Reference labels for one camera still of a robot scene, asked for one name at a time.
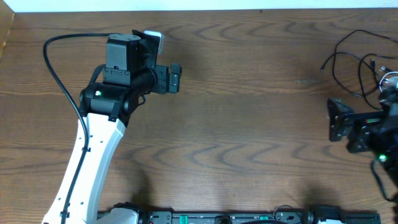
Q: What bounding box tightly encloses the white usb cable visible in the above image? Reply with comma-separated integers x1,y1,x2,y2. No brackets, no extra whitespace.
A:
378,71,398,93

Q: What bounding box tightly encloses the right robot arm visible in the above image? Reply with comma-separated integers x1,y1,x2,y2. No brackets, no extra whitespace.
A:
327,86,397,222

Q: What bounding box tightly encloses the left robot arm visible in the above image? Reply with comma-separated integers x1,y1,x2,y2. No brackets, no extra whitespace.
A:
43,30,182,223

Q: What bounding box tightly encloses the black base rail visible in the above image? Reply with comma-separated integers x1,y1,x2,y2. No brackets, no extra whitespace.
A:
96,204,382,224

